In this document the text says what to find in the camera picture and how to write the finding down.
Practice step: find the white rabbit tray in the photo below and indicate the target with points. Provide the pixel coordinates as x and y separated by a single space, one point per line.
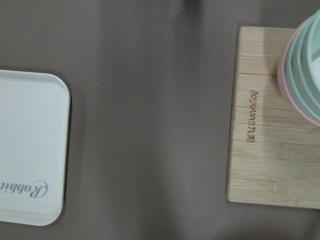
34 125

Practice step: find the bamboo cutting board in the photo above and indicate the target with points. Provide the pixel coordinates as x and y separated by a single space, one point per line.
274 153

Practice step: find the pink bottom stacked bowl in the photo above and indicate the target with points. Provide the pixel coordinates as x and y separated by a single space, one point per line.
282 78

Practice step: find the mint green top bowl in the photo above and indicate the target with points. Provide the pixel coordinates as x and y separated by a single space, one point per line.
302 67

